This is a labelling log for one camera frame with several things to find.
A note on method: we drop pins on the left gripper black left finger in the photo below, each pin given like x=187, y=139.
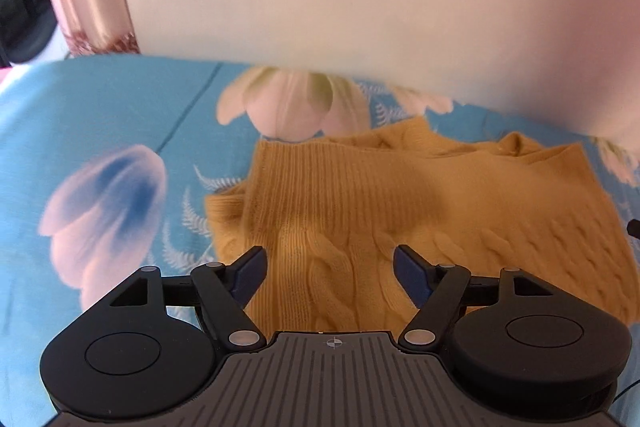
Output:
x=153, y=342

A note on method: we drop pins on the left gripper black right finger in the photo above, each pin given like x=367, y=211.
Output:
x=513, y=343

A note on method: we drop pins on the white washing machine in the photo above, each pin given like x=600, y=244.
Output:
x=30, y=33

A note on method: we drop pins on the blue floral bed sheet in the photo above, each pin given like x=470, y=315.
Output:
x=144, y=134

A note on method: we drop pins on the mustard cable-knit cardigan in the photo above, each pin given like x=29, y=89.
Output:
x=331, y=211

